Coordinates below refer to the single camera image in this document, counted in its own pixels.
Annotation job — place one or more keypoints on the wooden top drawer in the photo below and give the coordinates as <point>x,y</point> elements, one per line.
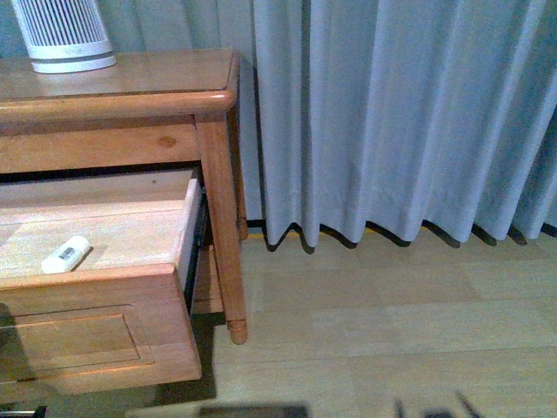
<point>121,317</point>

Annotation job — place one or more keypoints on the light grey curtain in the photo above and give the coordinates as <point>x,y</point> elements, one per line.
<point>392,113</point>

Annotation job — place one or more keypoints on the wooden nightstand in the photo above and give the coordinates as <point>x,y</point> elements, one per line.
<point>150,112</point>

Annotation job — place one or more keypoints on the white cylindrical air purifier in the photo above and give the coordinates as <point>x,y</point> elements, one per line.
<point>64,36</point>

